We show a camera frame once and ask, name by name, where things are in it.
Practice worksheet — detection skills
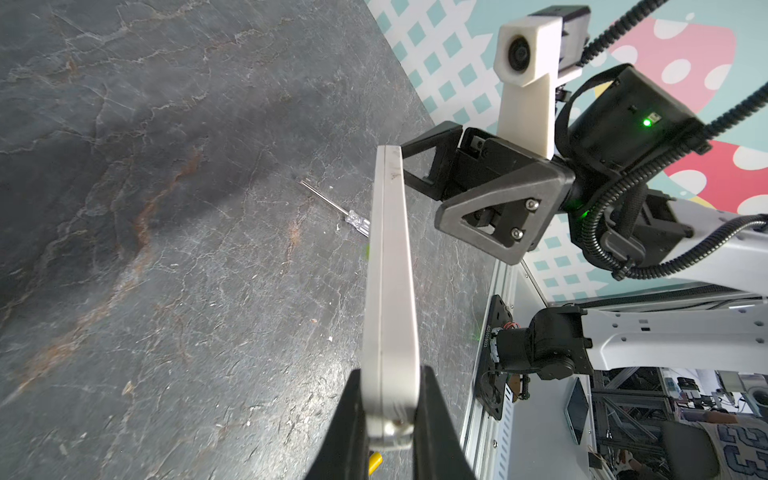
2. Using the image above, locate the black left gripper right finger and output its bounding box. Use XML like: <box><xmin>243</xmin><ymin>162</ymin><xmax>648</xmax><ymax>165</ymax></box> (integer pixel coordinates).
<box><xmin>413</xmin><ymin>365</ymin><xmax>476</xmax><ymax>480</ymax></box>

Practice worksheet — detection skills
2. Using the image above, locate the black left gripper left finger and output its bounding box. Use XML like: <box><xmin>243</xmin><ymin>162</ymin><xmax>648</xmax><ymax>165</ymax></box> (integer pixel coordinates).
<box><xmin>305</xmin><ymin>369</ymin><xmax>368</xmax><ymax>480</ymax></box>

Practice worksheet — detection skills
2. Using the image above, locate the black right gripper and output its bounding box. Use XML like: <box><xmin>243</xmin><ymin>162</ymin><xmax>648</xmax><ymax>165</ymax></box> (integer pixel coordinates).
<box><xmin>400</xmin><ymin>120</ymin><xmax>577</xmax><ymax>266</ymax></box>

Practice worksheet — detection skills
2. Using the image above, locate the yellow battery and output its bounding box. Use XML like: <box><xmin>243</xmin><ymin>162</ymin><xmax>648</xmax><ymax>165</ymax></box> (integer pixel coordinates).
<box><xmin>368</xmin><ymin>451</ymin><xmax>383</xmax><ymax>477</ymax></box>

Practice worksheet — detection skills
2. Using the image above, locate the thin metal pry tool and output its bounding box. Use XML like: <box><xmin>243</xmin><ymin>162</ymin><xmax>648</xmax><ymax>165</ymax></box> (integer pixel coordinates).
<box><xmin>299</xmin><ymin>180</ymin><xmax>370</xmax><ymax>238</ymax></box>

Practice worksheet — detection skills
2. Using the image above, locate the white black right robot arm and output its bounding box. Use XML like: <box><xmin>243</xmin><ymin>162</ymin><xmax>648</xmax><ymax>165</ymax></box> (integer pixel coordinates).
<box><xmin>402</xmin><ymin>64</ymin><xmax>767</xmax><ymax>280</ymax></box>

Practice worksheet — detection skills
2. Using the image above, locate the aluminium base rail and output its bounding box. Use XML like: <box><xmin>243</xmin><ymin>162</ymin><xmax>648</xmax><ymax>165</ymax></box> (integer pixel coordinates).
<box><xmin>460</xmin><ymin>263</ymin><xmax>589</xmax><ymax>479</ymax></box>

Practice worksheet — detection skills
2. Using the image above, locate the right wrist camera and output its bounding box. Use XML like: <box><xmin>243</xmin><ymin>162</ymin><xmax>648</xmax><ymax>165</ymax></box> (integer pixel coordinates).
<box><xmin>493</xmin><ymin>5</ymin><xmax>591</xmax><ymax>159</ymax></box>

